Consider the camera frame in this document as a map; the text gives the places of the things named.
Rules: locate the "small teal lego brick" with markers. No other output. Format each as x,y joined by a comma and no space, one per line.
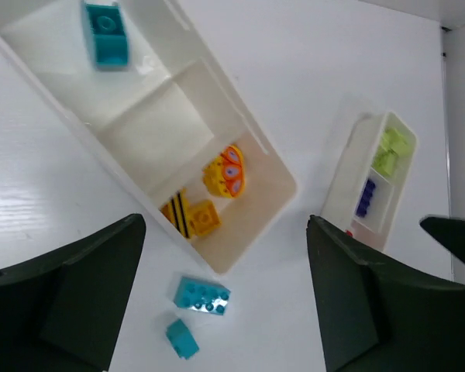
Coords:
182,340

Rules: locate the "multicolour lego tower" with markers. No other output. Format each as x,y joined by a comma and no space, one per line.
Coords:
224,177

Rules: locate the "white divided container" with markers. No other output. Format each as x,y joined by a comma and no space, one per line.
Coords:
157,124
370,177

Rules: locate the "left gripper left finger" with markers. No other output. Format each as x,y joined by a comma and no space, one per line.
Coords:
63,310

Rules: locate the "long teal lego brick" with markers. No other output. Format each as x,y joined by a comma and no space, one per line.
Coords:
201,296

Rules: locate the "pale green lego brick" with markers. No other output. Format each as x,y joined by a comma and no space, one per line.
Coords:
385,163

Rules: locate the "orange lego brick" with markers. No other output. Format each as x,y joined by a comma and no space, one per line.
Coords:
176,212

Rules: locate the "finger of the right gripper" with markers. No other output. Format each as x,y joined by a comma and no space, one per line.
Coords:
449,232

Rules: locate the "purple lego plate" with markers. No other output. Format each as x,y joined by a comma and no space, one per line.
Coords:
365,199

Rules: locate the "teal rounded bird lego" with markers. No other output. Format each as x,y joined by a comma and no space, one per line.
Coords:
105,36

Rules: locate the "yellow square lego brick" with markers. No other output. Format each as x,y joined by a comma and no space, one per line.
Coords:
204,218

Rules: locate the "lime green lego brick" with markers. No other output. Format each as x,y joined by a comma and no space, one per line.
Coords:
393,141

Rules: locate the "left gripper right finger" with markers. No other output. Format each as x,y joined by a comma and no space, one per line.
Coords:
378,314

